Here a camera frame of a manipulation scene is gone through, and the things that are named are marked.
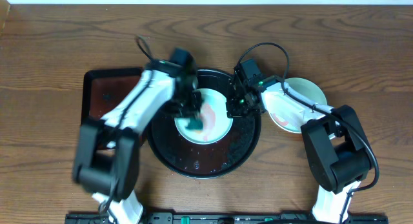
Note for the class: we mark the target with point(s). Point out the green orange sponge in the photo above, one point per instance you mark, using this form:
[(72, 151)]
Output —
[(195, 123)]

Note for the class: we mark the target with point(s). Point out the yellow plate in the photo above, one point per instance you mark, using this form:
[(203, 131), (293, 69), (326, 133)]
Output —
[(293, 120)]

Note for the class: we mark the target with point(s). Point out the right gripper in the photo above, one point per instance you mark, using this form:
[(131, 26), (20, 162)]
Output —
[(232, 112)]

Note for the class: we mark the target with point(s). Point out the rectangular black sponge tray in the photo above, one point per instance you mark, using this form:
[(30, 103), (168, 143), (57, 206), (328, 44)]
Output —
[(104, 89)]

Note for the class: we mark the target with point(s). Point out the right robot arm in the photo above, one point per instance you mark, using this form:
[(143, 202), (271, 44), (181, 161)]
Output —
[(338, 153)]

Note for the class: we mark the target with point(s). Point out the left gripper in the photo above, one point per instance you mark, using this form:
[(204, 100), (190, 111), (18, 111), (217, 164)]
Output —
[(194, 111)]

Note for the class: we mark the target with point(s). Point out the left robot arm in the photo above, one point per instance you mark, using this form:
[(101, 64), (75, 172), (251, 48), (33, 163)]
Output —
[(107, 154)]

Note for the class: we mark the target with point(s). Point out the light blue plate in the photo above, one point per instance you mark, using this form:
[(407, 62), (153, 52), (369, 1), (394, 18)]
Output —
[(216, 124), (306, 88)]

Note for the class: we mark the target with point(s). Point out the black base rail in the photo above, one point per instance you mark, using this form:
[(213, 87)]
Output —
[(169, 218)]

